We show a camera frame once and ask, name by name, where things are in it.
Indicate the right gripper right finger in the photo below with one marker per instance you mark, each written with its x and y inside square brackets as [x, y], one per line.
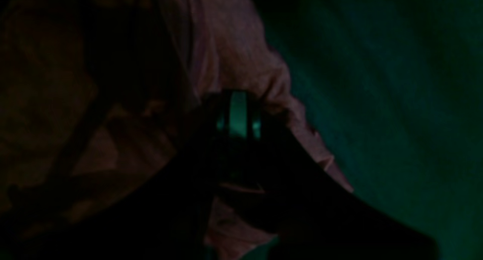
[315, 217]

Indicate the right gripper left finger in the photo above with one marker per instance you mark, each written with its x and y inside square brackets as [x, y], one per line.
[121, 216]

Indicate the red long-sleeve T-shirt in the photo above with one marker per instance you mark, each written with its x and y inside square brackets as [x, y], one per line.
[113, 85]

